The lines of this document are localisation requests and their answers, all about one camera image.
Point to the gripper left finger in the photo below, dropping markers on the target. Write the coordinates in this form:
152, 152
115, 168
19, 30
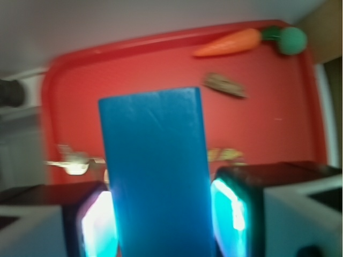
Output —
58, 220

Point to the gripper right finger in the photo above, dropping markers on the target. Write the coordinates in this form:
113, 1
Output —
278, 209

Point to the blue wooden block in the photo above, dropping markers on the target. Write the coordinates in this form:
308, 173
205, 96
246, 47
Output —
156, 158

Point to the silver key bunch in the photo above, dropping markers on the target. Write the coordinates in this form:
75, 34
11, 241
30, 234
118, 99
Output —
79, 163

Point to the red plastic tray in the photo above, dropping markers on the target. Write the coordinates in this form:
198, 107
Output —
279, 120

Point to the brown wood piece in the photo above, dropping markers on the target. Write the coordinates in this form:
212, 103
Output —
222, 84

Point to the grey toy faucet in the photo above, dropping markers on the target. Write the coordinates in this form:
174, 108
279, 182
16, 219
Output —
12, 93

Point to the green rubber ball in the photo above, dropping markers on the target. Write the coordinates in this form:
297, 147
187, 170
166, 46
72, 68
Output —
292, 41

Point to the orange toy carrot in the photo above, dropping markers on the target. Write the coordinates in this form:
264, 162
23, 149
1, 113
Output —
240, 41

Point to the braided multicolour rope toy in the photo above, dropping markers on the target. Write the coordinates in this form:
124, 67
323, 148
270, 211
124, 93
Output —
225, 155

